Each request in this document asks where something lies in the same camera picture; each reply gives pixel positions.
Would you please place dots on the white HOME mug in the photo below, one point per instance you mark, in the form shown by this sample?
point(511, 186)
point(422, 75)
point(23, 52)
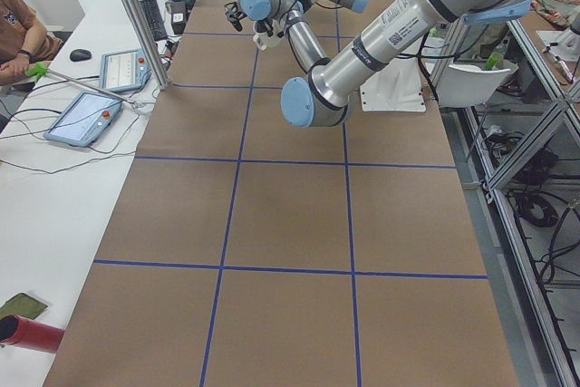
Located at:
point(264, 41)

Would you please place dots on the black computer mouse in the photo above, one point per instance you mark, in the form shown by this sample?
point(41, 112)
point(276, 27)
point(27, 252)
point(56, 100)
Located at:
point(80, 55)

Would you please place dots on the seated person brown shirt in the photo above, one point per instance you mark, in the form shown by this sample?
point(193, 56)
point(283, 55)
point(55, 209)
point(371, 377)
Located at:
point(24, 41)

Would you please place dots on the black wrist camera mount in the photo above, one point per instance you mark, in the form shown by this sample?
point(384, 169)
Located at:
point(235, 15)

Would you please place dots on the far blue teach pendant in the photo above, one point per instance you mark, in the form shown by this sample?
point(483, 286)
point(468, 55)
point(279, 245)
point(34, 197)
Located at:
point(124, 71)

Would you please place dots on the green handled metal rod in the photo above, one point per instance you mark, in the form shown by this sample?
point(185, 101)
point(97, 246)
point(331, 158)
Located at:
point(39, 70)

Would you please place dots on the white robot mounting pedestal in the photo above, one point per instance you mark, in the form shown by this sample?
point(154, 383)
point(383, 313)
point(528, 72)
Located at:
point(397, 87)

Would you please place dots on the aluminium frame rack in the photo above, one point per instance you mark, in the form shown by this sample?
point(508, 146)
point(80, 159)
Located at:
point(518, 157)

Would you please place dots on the black keyboard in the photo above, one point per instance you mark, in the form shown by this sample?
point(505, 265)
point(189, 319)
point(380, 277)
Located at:
point(155, 21)

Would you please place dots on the blue teach pendant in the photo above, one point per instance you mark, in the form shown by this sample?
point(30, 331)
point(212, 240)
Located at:
point(84, 120)
point(124, 71)

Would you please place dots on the aluminium frame post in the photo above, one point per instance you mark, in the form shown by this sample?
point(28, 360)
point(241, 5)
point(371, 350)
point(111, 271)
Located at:
point(140, 26)

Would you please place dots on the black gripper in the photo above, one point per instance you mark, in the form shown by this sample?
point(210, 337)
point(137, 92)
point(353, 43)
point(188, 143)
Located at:
point(262, 26)

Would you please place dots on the near blue teach pendant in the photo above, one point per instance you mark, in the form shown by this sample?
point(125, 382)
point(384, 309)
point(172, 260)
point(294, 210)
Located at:
point(84, 120)

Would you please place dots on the green cloth pouch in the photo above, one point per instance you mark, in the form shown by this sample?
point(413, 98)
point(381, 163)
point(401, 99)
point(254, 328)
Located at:
point(23, 305)

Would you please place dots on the red cylinder tube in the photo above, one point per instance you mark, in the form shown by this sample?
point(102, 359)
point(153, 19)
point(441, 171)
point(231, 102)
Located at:
point(29, 334)

